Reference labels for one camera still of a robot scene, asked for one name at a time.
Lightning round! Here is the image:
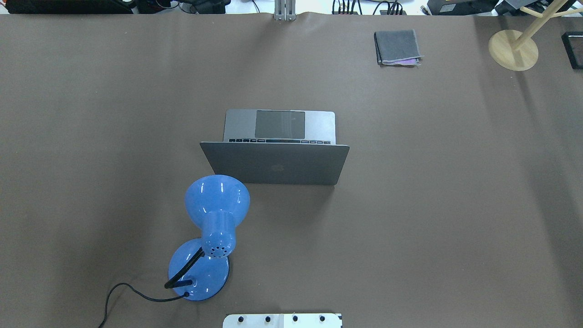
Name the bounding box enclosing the blue desk lamp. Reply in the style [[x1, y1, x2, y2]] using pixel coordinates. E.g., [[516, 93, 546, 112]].
[[164, 175, 251, 301]]

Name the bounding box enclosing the black frame object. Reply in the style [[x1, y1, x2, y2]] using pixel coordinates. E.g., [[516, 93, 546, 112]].
[[561, 31, 583, 69]]

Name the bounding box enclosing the wooden stand with round base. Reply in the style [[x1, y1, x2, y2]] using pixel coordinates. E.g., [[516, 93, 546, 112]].
[[488, 0, 583, 72]]

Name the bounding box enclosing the folded grey cloth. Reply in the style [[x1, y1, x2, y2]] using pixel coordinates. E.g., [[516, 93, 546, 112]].
[[373, 29, 423, 67]]

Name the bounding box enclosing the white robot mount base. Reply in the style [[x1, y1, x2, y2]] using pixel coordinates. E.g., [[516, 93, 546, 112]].
[[222, 312, 343, 328]]

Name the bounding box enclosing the black equipment on back bench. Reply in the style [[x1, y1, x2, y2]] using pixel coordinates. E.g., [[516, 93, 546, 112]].
[[1, 0, 137, 15]]

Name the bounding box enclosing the grey laptop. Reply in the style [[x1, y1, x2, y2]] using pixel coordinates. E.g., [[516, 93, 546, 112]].
[[200, 108, 350, 185]]

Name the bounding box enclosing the aluminium profile post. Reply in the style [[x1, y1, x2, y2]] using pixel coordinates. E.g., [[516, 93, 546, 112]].
[[273, 0, 297, 21]]

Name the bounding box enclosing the black lamp power cable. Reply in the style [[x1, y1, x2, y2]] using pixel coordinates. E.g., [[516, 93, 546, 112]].
[[98, 283, 190, 328]]

